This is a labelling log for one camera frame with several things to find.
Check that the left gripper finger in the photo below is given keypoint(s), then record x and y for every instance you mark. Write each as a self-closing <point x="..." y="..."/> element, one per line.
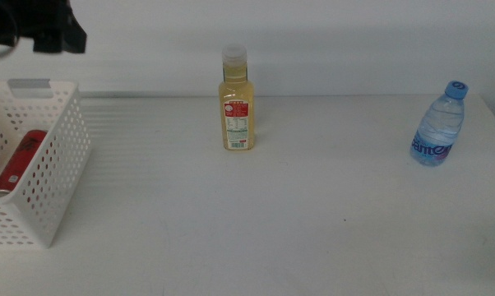
<point x="64" y="39"/>

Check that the yellow juice bottle white cap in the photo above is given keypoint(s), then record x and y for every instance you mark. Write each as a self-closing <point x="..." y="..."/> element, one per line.
<point x="236" y="94"/>

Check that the red cola can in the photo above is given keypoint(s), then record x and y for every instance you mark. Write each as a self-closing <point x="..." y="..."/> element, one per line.
<point x="21" y="160"/>

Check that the clear water bottle blue cap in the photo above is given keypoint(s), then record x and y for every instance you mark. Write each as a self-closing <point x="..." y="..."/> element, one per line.
<point x="436" y="131"/>

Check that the white perforated plastic basket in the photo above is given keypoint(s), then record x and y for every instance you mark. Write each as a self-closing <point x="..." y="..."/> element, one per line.
<point x="66" y="87"/>

